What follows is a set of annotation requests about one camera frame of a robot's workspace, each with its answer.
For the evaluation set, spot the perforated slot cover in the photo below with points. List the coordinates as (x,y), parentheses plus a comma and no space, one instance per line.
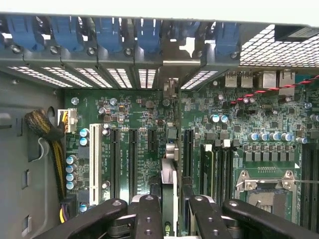
(32,73)
(93,77)
(147,78)
(119,78)
(199,79)
(67,76)

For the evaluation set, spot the grey metal PC case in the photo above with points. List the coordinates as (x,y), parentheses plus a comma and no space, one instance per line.
(30,149)

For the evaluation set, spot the blue-top capacitor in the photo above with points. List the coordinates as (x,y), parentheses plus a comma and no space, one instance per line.
(71,159)
(253,136)
(263,137)
(214,118)
(84,132)
(70,185)
(70,177)
(274,137)
(84,141)
(286,137)
(83,207)
(70,168)
(223,118)

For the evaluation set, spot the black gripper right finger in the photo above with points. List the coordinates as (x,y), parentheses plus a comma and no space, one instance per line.
(207,219)

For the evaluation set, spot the white expansion slot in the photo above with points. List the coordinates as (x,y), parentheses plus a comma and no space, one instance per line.
(96,161)

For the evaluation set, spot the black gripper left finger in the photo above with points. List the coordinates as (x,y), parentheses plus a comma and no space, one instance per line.
(148,219)

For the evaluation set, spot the white power connector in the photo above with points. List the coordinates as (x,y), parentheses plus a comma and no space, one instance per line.
(72,122)

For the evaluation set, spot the green motherboard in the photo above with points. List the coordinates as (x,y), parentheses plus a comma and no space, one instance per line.
(139,109)

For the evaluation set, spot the CPU socket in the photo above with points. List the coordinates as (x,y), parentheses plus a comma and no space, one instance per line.
(266,196)

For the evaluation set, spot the silver rear port block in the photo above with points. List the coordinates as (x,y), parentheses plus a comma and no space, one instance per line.
(270,79)
(232,79)
(287,82)
(246,79)

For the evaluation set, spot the blue card retention clip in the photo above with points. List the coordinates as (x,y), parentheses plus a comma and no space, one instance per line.
(226,37)
(108,35)
(149,36)
(22,32)
(66,33)

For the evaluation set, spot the short black expansion slot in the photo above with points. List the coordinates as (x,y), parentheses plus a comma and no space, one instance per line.
(152,140)

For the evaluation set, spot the black power connector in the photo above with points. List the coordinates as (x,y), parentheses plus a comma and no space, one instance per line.
(71,204)

